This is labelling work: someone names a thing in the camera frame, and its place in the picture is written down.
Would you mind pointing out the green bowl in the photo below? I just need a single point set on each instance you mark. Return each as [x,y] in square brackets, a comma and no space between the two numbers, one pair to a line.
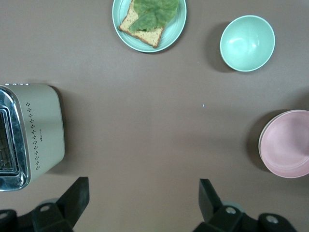
[247,43]

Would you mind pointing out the beige metal toaster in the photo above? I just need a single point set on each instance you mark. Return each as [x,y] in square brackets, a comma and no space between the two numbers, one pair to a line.
[46,125]

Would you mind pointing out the pink plate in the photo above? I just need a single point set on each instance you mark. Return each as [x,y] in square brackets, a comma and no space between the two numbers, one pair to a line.
[285,145]

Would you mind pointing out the green plate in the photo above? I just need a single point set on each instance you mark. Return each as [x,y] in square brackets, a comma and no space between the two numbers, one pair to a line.
[173,31]

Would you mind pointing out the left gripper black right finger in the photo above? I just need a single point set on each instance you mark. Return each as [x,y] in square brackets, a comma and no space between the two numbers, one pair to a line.
[210,200]

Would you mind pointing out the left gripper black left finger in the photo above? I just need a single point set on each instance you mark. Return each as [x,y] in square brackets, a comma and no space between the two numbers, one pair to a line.
[72,200]

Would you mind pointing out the brown bread slice with lettuce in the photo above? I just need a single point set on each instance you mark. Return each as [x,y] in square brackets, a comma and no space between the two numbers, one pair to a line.
[147,36]

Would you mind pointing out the green lettuce leaf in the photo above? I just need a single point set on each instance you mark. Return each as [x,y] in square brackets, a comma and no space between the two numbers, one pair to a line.
[154,12]

